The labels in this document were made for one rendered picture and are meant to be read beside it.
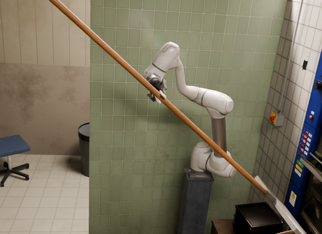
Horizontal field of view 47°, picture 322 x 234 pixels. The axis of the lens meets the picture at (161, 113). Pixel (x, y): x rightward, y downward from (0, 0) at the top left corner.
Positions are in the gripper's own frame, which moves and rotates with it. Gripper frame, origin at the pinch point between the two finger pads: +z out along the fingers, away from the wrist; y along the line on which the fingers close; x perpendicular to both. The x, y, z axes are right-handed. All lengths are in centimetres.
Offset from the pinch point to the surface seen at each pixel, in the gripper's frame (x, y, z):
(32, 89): 21, 152, -298
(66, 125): -43, 162, -296
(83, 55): 3, 73, -296
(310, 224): -156, -2, -16
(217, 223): -143, 59, -66
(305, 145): -124, -38, -45
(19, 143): -6, 196, -244
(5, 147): 5, 205, -233
